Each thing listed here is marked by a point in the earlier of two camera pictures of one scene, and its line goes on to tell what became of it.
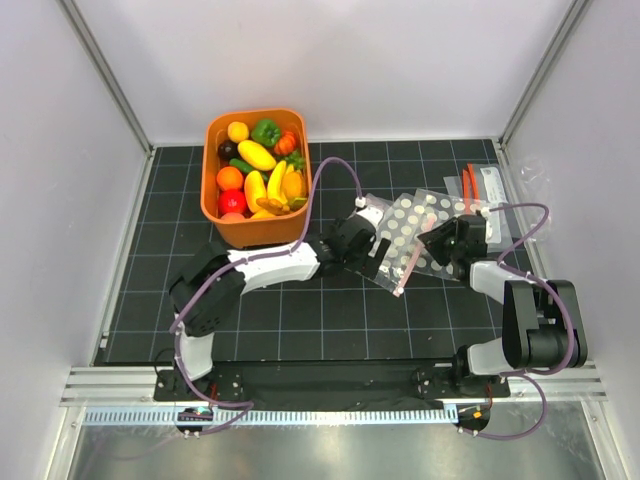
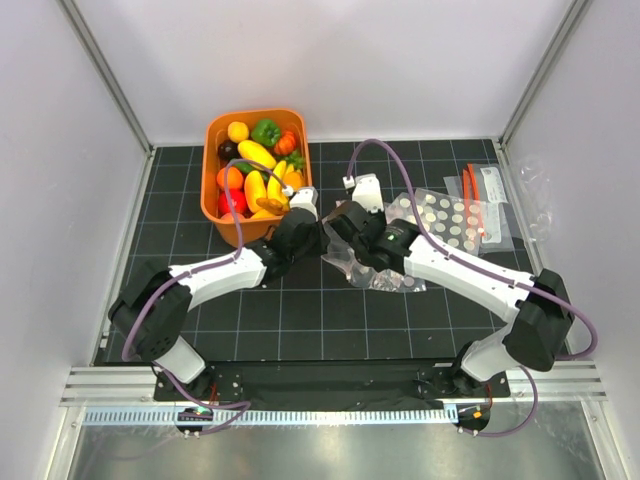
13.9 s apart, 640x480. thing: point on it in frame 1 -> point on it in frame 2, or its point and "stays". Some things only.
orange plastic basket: [281, 231] stays
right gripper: [433, 239] -> [381, 218]
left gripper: [369, 265] -> [320, 244]
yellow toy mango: [256, 155] stays
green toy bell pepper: [266, 132] stays
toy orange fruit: [229, 178] stays
